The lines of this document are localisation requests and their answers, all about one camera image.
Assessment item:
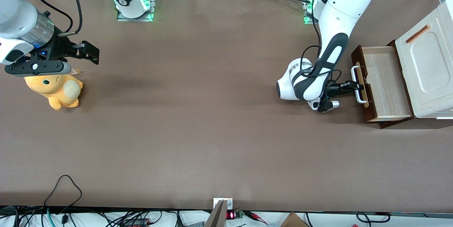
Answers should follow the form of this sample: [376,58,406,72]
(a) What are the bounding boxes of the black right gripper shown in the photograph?
[25,36,100,65]

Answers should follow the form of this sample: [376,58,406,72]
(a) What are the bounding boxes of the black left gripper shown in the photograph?
[320,81,365,102]

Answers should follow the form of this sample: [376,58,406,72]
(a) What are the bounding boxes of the white drawer handle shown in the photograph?
[350,66,368,104]

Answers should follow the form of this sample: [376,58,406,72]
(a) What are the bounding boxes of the tan handle backing plate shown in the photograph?
[355,62,370,108]

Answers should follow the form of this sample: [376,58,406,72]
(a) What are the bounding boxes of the brown wooden drawer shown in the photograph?
[351,45,414,123]

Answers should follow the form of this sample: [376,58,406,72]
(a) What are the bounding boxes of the cream and brown drawer cabinet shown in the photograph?
[379,0,453,129]

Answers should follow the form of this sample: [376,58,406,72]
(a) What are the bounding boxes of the orange plush toy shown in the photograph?
[24,74,84,111]

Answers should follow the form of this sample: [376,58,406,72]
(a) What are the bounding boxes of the orange strip on cabinet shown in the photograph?
[406,25,431,43]

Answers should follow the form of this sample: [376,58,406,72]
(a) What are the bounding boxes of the brown cardboard piece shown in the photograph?
[281,212,310,227]

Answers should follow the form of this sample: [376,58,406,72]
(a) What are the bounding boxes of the red and black probe clips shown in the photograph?
[243,211,268,225]

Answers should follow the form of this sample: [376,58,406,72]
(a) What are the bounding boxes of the black and orange device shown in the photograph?
[122,218,153,227]

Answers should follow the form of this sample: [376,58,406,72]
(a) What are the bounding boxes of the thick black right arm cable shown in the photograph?
[58,0,84,37]

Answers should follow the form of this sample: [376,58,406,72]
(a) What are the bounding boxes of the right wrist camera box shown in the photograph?
[5,61,72,77]

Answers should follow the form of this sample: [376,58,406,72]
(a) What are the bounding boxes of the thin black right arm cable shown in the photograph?
[33,0,74,32]

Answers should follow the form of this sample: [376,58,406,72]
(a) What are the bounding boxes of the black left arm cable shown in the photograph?
[300,0,343,89]

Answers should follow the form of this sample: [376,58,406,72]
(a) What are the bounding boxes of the black coiled cable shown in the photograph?
[356,212,391,224]

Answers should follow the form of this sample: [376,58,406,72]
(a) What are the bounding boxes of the black looped cable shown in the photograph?
[44,175,83,208]

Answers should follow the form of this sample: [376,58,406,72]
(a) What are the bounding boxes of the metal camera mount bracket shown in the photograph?
[203,198,233,227]

